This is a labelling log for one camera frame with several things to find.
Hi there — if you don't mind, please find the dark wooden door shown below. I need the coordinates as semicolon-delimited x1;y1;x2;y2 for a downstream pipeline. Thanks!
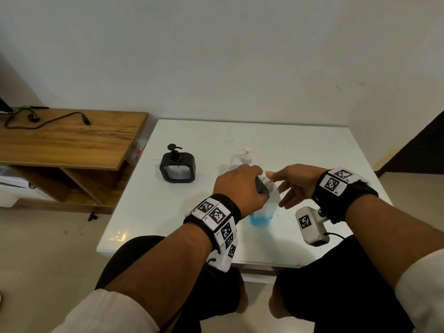
376;110;444;178

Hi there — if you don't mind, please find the person's right hand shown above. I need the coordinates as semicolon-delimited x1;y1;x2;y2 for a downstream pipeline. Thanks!
265;164;329;209

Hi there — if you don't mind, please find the white storage box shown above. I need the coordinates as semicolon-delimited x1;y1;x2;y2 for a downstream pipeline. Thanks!
0;183;53;208

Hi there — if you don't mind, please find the clear bottle with blue liquid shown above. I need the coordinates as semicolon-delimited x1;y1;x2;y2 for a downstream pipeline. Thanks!
249;176;281;226

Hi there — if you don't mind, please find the black square soap dispenser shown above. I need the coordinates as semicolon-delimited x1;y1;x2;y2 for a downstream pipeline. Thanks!
159;144;197;184

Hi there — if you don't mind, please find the left wristband with marker tags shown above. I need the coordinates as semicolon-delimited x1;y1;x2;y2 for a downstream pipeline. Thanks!
183;193;242;274

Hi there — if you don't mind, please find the person's right white sleeve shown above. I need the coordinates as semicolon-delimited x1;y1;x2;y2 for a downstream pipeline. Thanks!
394;248;444;333

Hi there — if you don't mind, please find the person's right forearm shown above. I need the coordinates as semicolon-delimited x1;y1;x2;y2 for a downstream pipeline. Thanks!
345;194;444;292

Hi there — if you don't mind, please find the right wristband with marker tags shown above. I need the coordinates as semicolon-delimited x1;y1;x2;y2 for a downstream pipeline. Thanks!
311;168;379;225

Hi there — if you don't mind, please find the black cable with plug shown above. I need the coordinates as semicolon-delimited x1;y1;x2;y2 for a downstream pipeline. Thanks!
4;112;91;130

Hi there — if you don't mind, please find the wooden desk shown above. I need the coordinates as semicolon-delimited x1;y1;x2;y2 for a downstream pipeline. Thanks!
0;108;149;216

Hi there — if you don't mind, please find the stack of white papers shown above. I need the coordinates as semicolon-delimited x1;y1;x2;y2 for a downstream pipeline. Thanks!
0;165;32;190

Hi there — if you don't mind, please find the white pump bottle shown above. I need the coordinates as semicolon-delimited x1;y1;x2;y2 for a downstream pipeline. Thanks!
229;146;254;172

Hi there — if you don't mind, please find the person's left trouser leg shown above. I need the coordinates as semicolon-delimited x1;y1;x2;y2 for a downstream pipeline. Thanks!
95;235;244;333

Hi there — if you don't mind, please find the person's right trouser leg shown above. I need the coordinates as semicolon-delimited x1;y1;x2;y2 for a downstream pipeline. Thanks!
273;235;416;333

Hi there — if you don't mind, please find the person's trouser leg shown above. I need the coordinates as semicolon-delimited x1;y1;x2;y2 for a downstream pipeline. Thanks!
273;235;416;333
95;235;244;333

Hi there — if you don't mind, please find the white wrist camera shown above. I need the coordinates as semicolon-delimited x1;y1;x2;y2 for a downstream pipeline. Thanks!
295;206;330;247

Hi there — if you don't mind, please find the person's left white sleeve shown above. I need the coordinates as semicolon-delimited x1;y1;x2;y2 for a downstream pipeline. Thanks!
51;288;161;333

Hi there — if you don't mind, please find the person's left hand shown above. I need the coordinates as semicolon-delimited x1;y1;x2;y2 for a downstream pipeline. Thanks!
213;164;270;219

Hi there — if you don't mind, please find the person's white sleeve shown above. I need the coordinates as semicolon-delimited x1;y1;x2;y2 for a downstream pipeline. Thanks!
394;248;444;333
51;288;161;333

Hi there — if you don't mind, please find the person's left forearm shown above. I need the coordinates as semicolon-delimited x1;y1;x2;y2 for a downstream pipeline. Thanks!
104;222;213;333

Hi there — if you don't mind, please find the wristband with marker tags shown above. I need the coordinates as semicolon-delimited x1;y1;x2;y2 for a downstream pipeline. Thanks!
183;193;242;274
311;168;379;225

